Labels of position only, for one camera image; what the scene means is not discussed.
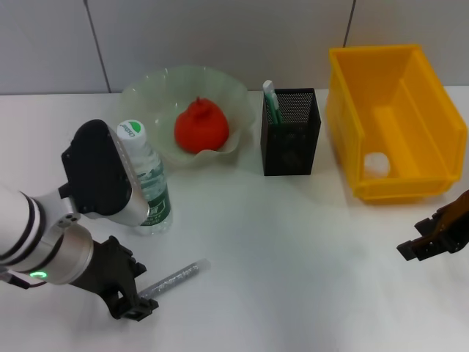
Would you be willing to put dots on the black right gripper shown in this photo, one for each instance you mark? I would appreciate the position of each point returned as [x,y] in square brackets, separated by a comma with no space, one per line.
[452,227]

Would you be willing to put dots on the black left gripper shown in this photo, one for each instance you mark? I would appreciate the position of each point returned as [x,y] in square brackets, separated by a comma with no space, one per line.
[106,267]

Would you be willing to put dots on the silver marker pen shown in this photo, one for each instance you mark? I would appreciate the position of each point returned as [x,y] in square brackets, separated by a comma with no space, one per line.
[179,275]

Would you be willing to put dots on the white paper ball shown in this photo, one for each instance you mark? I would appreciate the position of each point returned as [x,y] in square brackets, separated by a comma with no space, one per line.
[375,165]

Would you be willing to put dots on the clear green-label water bottle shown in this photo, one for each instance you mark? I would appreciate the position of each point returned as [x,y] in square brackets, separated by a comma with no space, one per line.
[152,172]

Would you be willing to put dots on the orange fruit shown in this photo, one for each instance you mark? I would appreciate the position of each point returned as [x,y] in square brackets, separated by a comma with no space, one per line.
[201,128]

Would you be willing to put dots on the black mesh pen holder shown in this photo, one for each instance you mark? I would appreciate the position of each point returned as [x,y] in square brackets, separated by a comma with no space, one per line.
[289,154]

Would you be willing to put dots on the pale green glass fruit bowl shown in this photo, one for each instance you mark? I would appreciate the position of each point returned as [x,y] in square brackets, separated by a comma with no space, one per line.
[220,95]

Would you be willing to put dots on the yellow plastic bin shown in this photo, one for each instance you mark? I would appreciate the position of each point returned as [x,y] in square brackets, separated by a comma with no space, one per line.
[395,110]

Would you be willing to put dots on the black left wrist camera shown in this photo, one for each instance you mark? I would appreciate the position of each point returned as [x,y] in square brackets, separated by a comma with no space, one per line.
[99,172]

